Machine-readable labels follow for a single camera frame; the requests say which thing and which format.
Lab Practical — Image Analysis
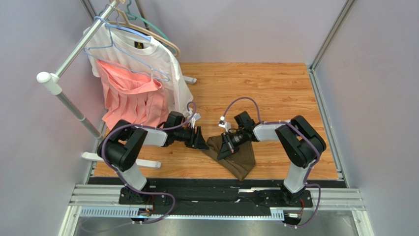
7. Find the pink pleated skirt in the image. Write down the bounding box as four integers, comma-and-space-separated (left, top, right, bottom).
96, 60, 169, 129

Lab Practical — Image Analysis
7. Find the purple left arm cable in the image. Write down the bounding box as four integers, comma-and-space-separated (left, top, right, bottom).
100, 101, 198, 225

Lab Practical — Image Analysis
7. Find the blue wire hanger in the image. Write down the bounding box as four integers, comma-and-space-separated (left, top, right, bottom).
83, 16, 170, 82

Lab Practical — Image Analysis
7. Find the olive brown cloth napkin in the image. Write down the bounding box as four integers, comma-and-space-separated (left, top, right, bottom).
202, 135, 256, 181

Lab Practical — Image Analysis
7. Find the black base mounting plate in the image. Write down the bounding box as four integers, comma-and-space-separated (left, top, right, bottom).
87, 177, 315, 217

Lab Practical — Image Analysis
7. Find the wooden clothes hanger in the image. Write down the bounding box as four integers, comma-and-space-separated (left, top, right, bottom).
106, 7, 181, 58

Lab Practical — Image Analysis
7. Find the aluminium frame rail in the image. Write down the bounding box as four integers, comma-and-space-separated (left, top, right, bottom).
57, 0, 375, 236

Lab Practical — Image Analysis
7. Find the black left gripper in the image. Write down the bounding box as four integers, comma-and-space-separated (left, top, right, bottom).
174, 125, 210, 150

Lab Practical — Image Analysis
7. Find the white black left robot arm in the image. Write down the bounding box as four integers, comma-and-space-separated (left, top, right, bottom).
96, 111, 209, 204

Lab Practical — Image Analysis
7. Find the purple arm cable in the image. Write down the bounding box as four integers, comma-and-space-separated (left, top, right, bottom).
100, 101, 198, 225
222, 96, 322, 229

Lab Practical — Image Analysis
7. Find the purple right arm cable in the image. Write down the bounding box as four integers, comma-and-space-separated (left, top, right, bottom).
222, 96, 322, 229

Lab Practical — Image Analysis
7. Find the teal clothes hanger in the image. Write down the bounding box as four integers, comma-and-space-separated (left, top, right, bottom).
98, 0, 178, 56

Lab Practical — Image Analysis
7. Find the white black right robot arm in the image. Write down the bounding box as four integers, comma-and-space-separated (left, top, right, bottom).
217, 111, 327, 206

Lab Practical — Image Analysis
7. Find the white clothes rack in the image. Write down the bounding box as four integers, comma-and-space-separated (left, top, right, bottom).
36, 0, 198, 169

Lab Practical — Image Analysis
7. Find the white t-shirt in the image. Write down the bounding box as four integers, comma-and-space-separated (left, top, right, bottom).
85, 25, 193, 117

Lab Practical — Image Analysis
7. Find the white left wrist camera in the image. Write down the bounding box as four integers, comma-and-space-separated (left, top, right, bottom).
187, 111, 201, 128

